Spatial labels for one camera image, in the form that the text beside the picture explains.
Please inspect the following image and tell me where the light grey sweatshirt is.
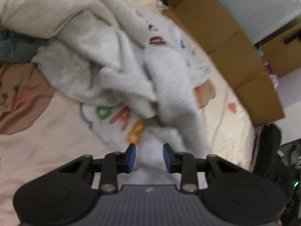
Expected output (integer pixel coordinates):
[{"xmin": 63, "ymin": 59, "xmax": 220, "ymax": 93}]
[{"xmin": 1, "ymin": 0, "xmax": 210, "ymax": 181}]

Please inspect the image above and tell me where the cream cartoon print bedsheet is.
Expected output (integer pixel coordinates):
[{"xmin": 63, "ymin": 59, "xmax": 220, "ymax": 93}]
[{"xmin": 0, "ymin": 0, "xmax": 257, "ymax": 226}]

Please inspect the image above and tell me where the dark grey pillow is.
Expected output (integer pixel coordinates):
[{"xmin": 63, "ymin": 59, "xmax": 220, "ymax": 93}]
[{"xmin": 1, "ymin": 26, "xmax": 46, "ymax": 63}]

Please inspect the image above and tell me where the flattened brown cardboard box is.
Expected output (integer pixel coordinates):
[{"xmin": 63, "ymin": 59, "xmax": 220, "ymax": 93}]
[{"xmin": 164, "ymin": 0, "xmax": 285, "ymax": 127}]

